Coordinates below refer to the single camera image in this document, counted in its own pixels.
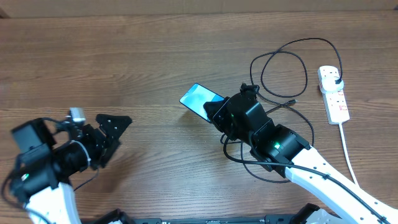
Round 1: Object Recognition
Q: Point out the black Samsung smartphone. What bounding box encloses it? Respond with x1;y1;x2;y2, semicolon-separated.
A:
179;83;224;122

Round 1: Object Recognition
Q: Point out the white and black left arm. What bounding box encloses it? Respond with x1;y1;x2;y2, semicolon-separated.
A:
1;113;132;223

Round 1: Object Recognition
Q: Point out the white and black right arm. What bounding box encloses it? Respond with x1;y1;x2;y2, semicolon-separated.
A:
199;86;397;223

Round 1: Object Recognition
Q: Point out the white charger adapter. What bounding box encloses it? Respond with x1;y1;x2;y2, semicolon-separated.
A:
320;77;345;94

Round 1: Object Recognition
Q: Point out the white power strip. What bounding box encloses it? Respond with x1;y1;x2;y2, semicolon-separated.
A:
317;65;350;124

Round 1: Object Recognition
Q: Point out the white power strip cord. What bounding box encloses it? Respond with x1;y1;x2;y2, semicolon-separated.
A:
338;123;361;189

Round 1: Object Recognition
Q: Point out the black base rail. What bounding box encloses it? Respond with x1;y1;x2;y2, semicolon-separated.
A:
80;203;340;224

